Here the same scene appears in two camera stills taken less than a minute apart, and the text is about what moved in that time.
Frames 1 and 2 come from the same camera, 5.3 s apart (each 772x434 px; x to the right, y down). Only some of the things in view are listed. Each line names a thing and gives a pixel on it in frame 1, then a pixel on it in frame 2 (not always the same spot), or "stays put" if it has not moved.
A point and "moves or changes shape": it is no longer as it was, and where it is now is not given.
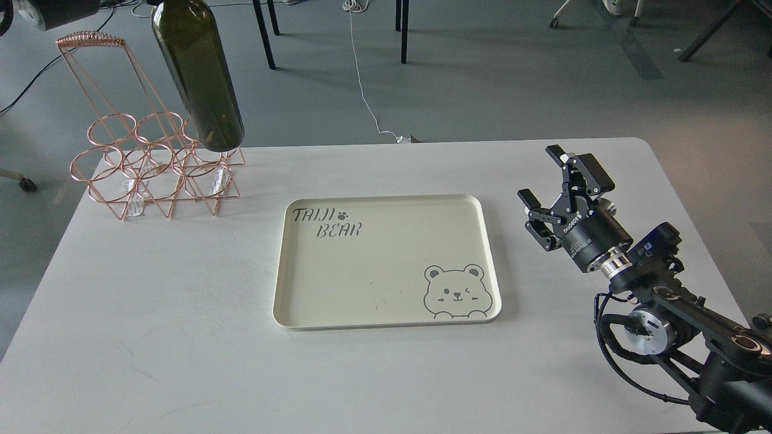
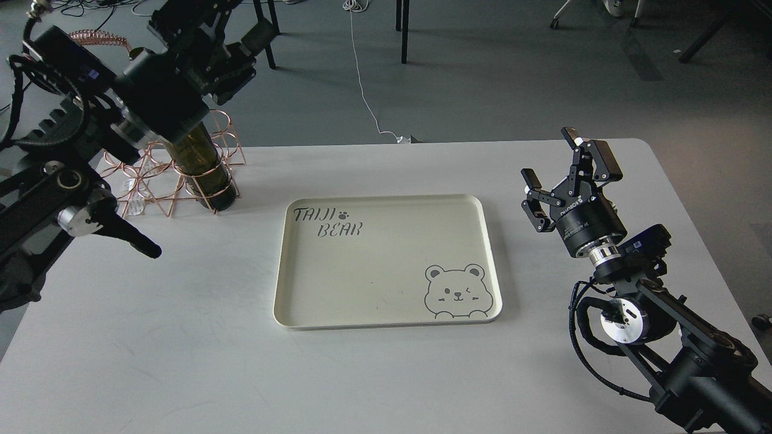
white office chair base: [614, 7] stays put
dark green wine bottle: [188, 34] moves or changes shape
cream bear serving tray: [358, 260] stays put
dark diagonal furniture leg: [690, 52] stays put
